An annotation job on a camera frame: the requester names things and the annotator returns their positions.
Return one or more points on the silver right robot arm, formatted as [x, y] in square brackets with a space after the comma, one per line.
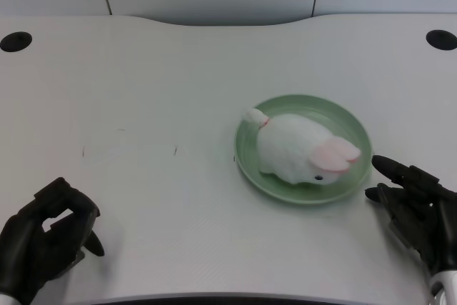
[444, 289]

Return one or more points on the green round plate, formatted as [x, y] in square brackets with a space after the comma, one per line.
[307, 194]

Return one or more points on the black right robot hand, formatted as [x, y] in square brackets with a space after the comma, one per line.
[417, 208]

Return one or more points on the white plush rabbit doll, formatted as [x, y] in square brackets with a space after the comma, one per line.
[303, 151]

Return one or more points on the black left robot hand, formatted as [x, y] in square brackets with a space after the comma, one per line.
[43, 237]

